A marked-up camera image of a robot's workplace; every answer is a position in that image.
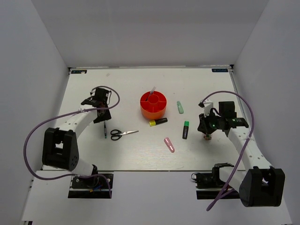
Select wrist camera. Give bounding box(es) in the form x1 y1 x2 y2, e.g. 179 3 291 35
90 87 99 98
198 99 213 117

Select corner table label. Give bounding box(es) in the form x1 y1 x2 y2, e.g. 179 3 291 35
71 70 87 74
211 68 228 73

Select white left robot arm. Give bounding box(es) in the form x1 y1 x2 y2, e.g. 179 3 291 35
42 86 112 187

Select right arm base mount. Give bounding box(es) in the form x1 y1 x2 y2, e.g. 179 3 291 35
191 163 234 200

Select orange round desk organizer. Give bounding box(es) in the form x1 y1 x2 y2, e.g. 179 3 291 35
140 91 167 120

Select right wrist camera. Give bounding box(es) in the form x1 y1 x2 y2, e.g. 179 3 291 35
198 99 213 117

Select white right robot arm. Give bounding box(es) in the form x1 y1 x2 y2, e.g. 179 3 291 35
197 100 285 207

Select left corner table label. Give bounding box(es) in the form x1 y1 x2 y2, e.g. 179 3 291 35
71 70 87 74

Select pink correction tape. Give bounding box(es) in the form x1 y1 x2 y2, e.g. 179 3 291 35
164 137 175 153

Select right corner table label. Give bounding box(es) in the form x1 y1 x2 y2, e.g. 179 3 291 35
211 68 228 73

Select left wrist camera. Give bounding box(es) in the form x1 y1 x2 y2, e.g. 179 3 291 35
90 87 99 98

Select green gel pen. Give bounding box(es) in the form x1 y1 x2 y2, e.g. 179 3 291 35
104 121 107 139

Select black handled scissors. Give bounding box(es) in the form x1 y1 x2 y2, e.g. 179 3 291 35
110 129 139 141

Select blue gel pen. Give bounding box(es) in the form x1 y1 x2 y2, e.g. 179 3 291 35
146 86 156 101

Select green black highlighter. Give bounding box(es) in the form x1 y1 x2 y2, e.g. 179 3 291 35
182 121 189 140

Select yellow black highlighter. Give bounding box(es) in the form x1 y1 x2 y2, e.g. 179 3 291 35
149 118 168 127

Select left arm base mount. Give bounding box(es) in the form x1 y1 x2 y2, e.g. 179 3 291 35
68 173 113 199

